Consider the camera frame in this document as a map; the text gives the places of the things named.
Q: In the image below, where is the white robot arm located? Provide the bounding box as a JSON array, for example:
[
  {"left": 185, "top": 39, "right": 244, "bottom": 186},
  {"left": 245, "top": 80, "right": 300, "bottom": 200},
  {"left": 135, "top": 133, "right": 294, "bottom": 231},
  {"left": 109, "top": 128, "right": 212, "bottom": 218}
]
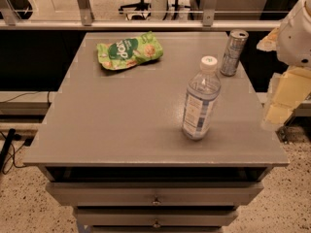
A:
[{"left": 257, "top": 0, "right": 311, "bottom": 131}]

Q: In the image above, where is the clear plastic water bottle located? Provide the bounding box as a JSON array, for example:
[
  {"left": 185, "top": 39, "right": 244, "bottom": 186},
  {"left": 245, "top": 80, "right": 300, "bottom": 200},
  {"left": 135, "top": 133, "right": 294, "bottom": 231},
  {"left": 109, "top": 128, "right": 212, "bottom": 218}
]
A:
[{"left": 182, "top": 56, "right": 221, "bottom": 141}]

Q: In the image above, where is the grey drawer cabinet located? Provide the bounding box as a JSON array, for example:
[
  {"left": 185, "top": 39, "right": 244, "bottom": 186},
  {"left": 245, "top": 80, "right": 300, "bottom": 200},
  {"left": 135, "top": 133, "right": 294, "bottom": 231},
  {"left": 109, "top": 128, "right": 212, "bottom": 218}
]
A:
[{"left": 24, "top": 32, "right": 288, "bottom": 233}]

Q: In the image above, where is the green snack bag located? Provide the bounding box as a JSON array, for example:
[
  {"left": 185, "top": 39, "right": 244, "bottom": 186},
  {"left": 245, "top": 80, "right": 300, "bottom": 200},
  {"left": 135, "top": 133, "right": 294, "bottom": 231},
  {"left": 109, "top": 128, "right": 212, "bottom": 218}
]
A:
[{"left": 96, "top": 31, "right": 163, "bottom": 71}]

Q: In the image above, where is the silver drink can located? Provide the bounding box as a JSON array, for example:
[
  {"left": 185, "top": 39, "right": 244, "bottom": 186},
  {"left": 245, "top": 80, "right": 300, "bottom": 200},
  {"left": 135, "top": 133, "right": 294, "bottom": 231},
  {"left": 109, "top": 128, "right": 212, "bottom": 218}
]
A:
[{"left": 220, "top": 29, "right": 249, "bottom": 77}]

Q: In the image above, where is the upper grey drawer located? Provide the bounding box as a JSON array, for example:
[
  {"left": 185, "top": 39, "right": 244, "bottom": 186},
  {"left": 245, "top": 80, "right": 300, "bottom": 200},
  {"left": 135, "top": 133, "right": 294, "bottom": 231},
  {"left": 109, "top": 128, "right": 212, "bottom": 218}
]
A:
[{"left": 46, "top": 182, "right": 263, "bottom": 207}]

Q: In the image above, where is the grey drawer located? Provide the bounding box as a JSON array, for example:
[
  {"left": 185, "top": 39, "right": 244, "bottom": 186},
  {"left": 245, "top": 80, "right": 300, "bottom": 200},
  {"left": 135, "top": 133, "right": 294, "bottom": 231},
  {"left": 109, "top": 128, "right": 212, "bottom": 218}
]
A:
[
  {"left": 46, "top": 182, "right": 263, "bottom": 207},
  {"left": 74, "top": 208, "right": 238, "bottom": 228}
]

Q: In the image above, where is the lower grey drawer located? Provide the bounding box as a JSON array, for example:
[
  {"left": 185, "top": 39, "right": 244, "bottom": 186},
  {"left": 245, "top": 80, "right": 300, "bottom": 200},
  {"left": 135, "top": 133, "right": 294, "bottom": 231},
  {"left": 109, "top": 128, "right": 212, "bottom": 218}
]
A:
[{"left": 74, "top": 208, "right": 238, "bottom": 228}]

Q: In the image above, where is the black floor cable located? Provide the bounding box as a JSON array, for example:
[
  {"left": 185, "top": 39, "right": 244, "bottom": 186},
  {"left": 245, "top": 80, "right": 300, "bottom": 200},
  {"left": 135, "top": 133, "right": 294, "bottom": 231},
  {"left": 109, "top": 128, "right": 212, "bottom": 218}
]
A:
[{"left": 0, "top": 128, "right": 34, "bottom": 176}]

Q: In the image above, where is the metal railing frame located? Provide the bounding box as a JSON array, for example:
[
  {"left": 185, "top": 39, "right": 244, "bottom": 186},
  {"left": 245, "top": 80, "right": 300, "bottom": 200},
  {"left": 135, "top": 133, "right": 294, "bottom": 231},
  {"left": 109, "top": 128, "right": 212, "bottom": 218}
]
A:
[{"left": 0, "top": 0, "right": 280, "bottom": 31}]

